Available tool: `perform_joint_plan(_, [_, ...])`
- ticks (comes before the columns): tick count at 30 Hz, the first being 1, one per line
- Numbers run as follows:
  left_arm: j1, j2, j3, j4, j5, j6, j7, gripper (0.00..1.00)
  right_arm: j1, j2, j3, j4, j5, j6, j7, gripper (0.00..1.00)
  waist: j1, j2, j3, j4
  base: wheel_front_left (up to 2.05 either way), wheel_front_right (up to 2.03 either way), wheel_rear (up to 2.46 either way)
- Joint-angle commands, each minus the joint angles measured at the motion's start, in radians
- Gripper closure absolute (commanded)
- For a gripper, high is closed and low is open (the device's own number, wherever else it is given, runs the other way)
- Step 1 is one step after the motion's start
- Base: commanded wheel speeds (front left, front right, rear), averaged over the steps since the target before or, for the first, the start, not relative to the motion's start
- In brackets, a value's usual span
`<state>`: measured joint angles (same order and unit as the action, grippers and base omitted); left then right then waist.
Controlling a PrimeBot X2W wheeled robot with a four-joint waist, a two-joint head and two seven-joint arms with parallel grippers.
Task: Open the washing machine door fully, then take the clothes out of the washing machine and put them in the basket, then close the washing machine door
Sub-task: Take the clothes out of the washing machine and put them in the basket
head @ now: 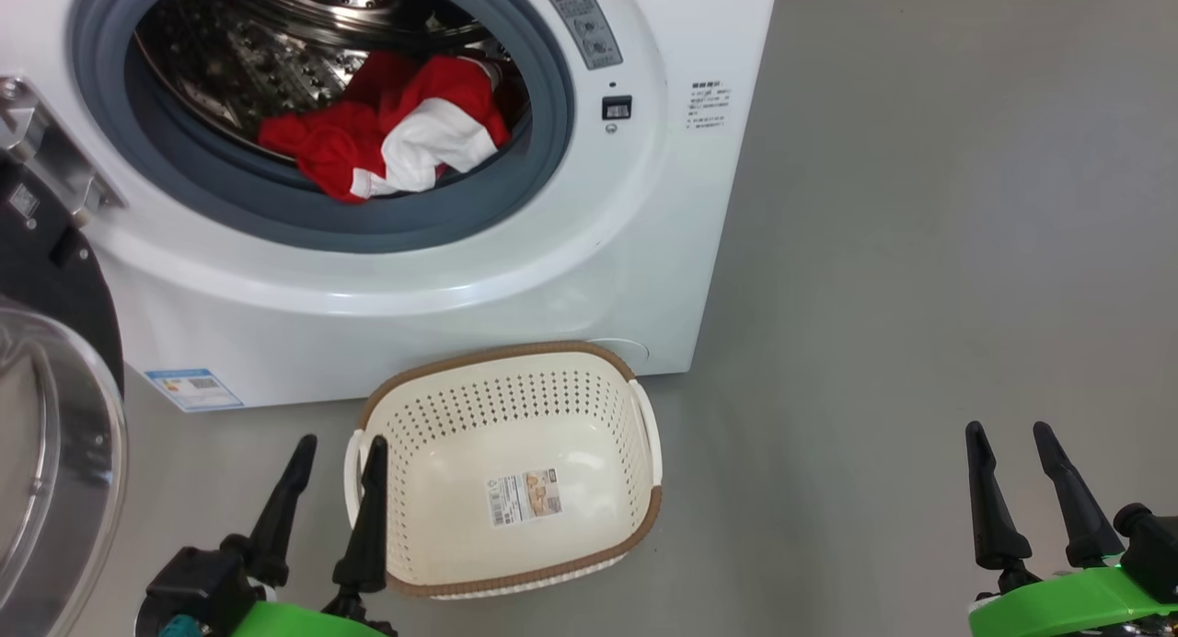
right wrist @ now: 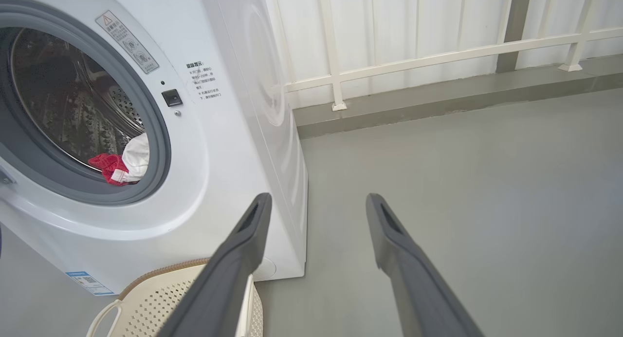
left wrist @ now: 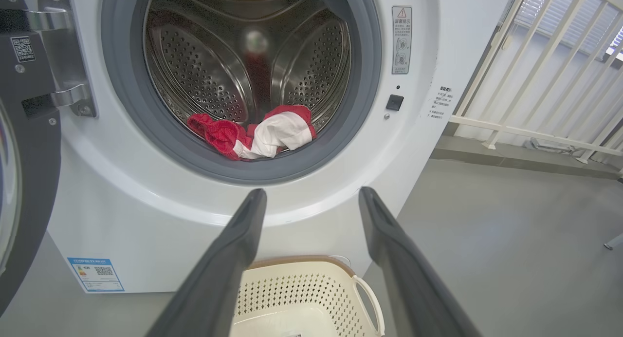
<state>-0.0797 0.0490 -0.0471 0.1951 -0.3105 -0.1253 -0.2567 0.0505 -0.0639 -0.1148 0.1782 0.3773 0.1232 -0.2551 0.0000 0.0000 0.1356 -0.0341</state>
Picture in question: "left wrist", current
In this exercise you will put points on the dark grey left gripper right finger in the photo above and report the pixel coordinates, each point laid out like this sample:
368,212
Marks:
409,288

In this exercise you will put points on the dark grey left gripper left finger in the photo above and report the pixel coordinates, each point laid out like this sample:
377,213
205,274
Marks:
219,278

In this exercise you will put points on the red and white garment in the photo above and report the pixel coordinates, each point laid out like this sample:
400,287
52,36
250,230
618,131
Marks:
282,130

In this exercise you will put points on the black round glass washer door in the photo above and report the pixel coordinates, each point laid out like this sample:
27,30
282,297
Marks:
39,157

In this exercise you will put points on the cream perforated laundry basket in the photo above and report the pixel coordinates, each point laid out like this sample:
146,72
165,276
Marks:
302,288

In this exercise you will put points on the white front-load washing machine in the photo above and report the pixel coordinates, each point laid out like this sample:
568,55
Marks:
146,220

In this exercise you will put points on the black square door latch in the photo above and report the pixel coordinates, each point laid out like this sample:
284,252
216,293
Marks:
394,102

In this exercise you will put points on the metal door hinge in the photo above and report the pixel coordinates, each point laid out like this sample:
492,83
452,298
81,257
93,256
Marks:
63,59

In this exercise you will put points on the blue energy label sticker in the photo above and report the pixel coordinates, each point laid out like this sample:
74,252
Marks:
96,274

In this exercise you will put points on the printed text sticker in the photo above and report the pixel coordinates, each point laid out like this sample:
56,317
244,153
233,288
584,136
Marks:
440,103

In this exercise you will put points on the white railing fence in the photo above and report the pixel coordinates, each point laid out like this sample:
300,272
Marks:
535,134

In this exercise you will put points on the perforated steel washer drum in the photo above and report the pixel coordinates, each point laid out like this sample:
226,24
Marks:
194,69

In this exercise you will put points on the grey metal bar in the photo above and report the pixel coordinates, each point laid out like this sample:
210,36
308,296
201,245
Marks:
614,241

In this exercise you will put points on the grey warning sticker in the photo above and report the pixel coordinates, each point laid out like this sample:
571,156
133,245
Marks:
401,40

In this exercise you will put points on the small QR code sticker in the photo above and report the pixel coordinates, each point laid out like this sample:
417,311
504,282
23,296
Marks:
23,49

